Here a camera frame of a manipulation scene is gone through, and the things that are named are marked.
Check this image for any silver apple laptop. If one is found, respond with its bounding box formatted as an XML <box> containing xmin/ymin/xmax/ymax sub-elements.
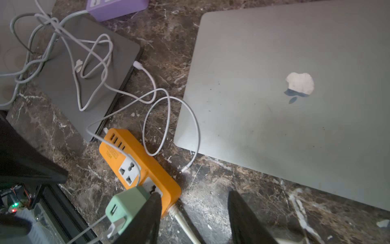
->
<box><xmin>174</xmin><ymin>1</ymin><xmax>390</xmax><ymax>210</ymax></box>

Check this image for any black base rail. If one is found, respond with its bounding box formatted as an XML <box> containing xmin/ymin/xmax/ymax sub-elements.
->
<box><xmin>0</xmin><ymin>182</ymin><xmax>104</xmax><ymax>244</ymax></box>

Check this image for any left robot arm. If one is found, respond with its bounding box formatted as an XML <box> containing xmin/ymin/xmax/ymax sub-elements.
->
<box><xmin>1</xmin><ymin>111</ymin><xmax>69</xmax><ymax>185</ymax></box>

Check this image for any green charger adapter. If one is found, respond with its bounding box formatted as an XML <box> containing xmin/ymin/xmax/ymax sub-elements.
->
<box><xmin>105</xmin><ymin>186</ymin><xmax>151</xmax><ymax>237</ymax></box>

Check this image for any orange power strip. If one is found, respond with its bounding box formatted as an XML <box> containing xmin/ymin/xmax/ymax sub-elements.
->
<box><xmin>99</xmin><ymin>128</ymin><xmax>181</xmax><ymax>217</ymax></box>

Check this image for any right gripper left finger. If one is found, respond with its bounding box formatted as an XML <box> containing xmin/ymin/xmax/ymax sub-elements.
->
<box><xmin>113</xmin><ymin>193</ymin><xmax>162</xmax><ymax>244</ymax></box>

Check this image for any purple power strip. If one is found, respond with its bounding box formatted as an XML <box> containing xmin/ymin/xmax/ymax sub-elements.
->
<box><xmin>86</xmin><ymin>0</ymin><xmax>149</xmax><ymax>22</ymax></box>

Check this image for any white charger cable on grey laptop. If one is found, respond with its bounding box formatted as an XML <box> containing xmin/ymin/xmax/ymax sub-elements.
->
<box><xmin>0</xmin><ymin>0</ymin><xmax>157</xmax><ymax>112</ymax></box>

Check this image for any thick white power strip cord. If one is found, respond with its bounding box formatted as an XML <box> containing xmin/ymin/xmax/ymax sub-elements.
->
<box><xmin>168</xmin><ymin>203</ymin><xmax>202</xmax><ymax>244</ymax></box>

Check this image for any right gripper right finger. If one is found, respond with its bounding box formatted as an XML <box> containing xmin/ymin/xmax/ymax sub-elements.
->
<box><xmin>227</xmin><ymin>190</ymin><xmax>277</xmax><ymax>244</ymax></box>

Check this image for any dark grey laptop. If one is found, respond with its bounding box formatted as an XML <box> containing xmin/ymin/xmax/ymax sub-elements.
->
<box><xmin>36</xmin><ymin>16</ymin><xmax>141</xmax><ymax>142</ymax></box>

